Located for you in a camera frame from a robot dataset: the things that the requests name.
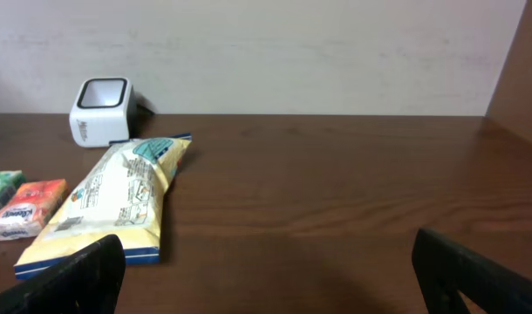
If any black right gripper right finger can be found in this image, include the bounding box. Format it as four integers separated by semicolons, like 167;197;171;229
412;229;532;314

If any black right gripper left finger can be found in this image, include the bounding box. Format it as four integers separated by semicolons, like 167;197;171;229
0;235;126;313

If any white blue snack bag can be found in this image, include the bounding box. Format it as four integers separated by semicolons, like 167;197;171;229
14;133;192;279

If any orange tissue pack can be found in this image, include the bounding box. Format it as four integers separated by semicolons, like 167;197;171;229
0;179;68;242

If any green tissue pack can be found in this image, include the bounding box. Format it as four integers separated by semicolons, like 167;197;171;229
0;170;25;209

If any white barcode scanner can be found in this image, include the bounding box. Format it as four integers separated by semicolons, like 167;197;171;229
69;77;137;147

